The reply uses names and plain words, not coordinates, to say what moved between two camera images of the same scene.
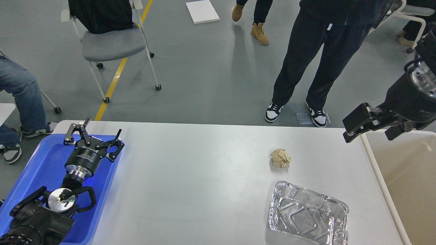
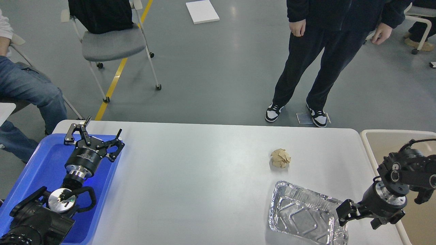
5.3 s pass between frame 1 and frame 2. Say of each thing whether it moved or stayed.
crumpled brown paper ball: stayed
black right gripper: moved
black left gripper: stayed
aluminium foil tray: stayed
